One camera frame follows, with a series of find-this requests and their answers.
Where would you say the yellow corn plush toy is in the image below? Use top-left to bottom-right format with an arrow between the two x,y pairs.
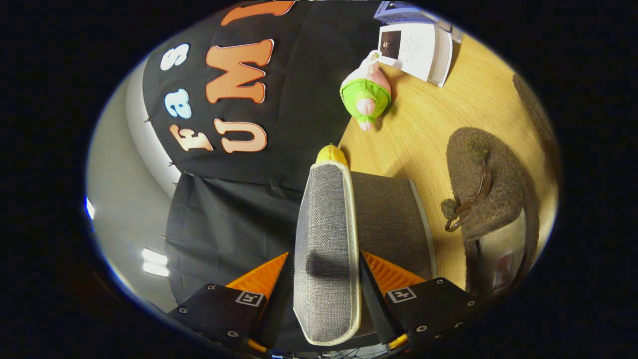
316,144 -> 350,168

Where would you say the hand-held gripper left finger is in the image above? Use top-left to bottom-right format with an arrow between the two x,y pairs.
167,252 -> 301,355

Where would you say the brown fuzzy shoe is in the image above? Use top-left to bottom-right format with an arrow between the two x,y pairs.
512,72 -> 560,168
441,127 -> 542,301

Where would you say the blue cover book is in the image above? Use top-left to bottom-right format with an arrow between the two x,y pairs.
373,0 -> 464,44

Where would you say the pink and green plush toy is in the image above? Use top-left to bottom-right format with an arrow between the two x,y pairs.
339,50 -> 393,132

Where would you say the grey fabric storage box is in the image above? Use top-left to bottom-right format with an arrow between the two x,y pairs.
293,160 -> 439,350

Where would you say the white book with portrait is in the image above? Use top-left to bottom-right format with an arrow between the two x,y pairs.
377,22 -> 455,88

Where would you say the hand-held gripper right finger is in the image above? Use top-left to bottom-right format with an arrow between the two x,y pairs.
358,250 -> 492,352

